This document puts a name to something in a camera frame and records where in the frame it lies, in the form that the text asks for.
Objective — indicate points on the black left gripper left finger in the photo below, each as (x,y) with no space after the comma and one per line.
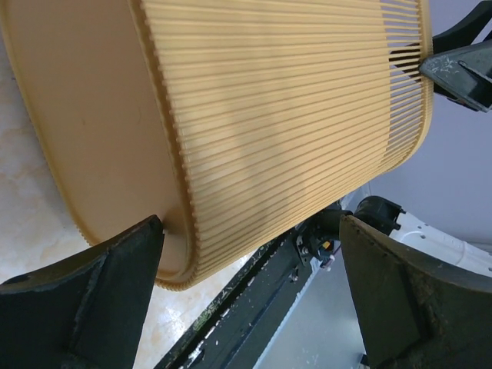
(85,311)

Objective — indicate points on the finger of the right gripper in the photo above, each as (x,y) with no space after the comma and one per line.
(457,27)

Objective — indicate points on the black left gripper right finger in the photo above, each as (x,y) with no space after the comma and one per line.
(414,310)

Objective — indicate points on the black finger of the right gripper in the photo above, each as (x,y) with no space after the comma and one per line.
(457,77)

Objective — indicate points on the yellow slatted waste bin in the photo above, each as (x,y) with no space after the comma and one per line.
(232,121)

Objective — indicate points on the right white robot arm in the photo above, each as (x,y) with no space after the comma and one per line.
(392,220)

